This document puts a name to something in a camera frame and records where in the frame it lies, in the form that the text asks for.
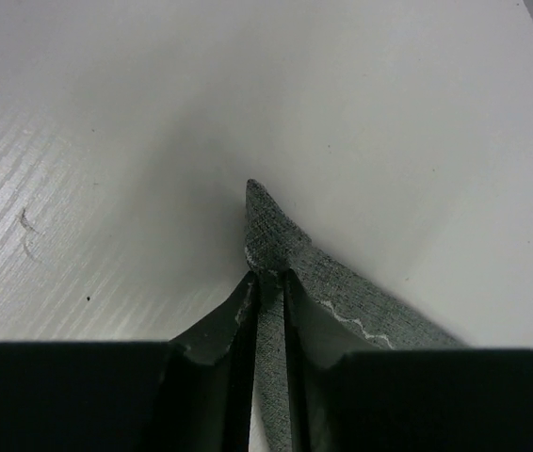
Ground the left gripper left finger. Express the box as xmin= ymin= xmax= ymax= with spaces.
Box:
xmin=0 ymin=273 xmax=260 ymax=451

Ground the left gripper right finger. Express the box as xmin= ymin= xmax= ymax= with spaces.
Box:
xmin=283 ymin=271 xmax=533 ymax=451

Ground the grey cloth napkin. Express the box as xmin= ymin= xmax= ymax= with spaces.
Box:
xmin=244 ymin=179 xmax=464 ymax=451

